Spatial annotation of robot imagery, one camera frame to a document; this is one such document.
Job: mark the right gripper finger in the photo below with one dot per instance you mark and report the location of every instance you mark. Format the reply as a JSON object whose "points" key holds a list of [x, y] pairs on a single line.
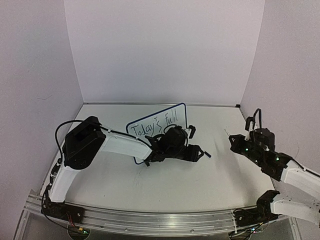
{"points": [[236, 147], [235, 138]]}

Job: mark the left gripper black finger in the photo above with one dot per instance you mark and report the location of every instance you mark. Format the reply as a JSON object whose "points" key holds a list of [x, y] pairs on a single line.
{"points": [[195, 151], [194, 157]]}

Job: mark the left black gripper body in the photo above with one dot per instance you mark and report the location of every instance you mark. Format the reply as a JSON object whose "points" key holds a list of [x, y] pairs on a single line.
{"points": [[174, 152]]}

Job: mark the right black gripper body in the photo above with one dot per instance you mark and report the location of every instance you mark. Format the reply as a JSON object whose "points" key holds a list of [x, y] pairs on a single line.
{"points": [[236, 143]]}

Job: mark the blue framed whiteboard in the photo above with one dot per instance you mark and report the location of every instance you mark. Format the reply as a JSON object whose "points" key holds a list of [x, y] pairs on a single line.
{"points": [[157, 123]]}

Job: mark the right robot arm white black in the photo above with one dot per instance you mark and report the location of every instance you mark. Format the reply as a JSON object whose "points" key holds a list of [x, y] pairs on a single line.
{"points": [[303, 179]]}

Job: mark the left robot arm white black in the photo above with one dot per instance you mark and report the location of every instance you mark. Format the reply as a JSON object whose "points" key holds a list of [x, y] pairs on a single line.
{"points": [[89, 137]]}

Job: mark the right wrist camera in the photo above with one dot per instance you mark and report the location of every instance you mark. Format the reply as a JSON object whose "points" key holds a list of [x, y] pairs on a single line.
{"points": [[249, 126]]}

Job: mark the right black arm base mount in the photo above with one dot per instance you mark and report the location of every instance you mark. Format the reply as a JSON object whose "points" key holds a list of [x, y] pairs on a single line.
{"points": [[253, 216]]}

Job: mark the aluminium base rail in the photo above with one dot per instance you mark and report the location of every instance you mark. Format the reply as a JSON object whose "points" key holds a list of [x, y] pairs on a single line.
{"points": [[157, 224]]}

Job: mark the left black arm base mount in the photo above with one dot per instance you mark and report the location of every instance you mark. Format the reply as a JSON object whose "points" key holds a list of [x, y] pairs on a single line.
{"points": [[62, 211]]}

